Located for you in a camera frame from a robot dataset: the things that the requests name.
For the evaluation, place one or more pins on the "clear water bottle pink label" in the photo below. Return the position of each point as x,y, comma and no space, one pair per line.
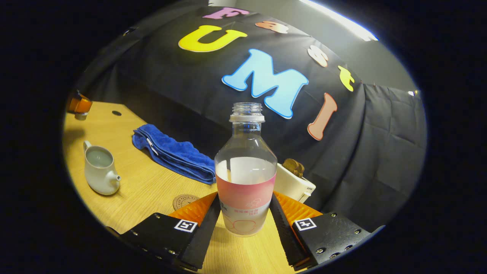
245,190

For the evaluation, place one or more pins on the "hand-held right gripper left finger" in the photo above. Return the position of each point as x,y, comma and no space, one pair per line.
203,236

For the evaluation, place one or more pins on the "white toaster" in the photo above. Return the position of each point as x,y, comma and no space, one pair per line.
291,184

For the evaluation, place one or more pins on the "blue folded towel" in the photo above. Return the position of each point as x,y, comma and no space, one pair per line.
171,152

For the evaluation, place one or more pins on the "black backdrop cloth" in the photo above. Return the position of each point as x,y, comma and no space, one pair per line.
198,87

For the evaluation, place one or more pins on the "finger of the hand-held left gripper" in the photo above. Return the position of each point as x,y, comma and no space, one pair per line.
80,103

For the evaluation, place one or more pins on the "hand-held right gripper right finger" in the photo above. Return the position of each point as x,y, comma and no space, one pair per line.
283,236

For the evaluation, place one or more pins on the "brown bread slice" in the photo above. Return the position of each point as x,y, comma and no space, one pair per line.
291,165
300,169

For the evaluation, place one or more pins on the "round brown coaster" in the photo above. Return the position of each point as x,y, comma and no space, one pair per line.
182,201

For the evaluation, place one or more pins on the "white ceramic teacup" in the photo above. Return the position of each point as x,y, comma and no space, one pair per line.
99,175

